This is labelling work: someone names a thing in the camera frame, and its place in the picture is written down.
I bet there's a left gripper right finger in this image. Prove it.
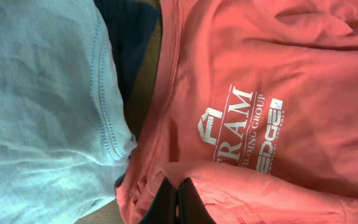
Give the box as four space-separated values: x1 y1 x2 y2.
178 178 216 224

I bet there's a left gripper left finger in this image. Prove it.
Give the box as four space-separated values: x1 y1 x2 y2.
139 177 177 224

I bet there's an orange printed t-shirt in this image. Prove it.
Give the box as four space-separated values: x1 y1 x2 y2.
117 0 358 223

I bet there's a folded grey t-shirt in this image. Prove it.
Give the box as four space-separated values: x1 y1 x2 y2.
0 0 136 223

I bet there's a folded navy garment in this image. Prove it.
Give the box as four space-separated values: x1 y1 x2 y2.
94 0 160 102

